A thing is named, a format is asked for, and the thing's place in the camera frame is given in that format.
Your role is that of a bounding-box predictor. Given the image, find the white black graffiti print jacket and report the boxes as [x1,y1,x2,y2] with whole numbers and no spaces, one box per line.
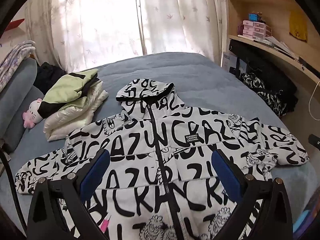
[15,79,309,239]

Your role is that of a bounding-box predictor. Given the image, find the black white patterned clothes pile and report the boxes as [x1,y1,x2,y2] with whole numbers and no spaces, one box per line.
[228,39,299,119]

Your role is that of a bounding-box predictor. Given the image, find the folded cream puffer jacket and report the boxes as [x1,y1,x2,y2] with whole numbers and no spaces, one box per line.
[43,81,108,141]

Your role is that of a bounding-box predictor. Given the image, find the white pink cat plush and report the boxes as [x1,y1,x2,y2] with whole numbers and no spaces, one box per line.
[22,98,43,129]

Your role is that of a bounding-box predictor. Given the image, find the blue grey pillow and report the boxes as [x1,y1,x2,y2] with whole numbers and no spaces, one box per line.
[1,58,43,153]

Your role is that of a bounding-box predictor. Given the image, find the folded green black jacket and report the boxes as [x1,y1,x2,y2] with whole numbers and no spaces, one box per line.
[37,69,100,119]

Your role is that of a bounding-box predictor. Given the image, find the black garment by pillow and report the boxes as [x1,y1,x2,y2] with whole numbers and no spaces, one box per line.
[33,62,67,95]

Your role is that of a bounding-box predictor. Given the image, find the papers on shelf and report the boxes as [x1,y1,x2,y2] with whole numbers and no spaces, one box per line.
[237,35,299,61]

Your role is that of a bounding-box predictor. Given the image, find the pink drawer organizer box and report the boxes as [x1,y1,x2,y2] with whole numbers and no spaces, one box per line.
[242,20,272,38]

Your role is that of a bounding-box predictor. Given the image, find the wooden curved bookshelf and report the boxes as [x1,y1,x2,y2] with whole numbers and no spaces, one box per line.
[226,0,319,142]

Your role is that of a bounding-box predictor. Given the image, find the floral folded quilt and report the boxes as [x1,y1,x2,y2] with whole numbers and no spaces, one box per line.
[0,40,36,92]

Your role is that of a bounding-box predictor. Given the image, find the yellow cloth on shelf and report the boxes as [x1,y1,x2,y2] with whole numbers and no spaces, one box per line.
[289,11,308,42]

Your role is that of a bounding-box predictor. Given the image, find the floral sheer curtain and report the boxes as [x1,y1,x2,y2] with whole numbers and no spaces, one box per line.
[24,0,227,72]

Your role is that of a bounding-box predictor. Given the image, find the white cable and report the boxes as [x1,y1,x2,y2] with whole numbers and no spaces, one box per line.
[308,80,320,121]

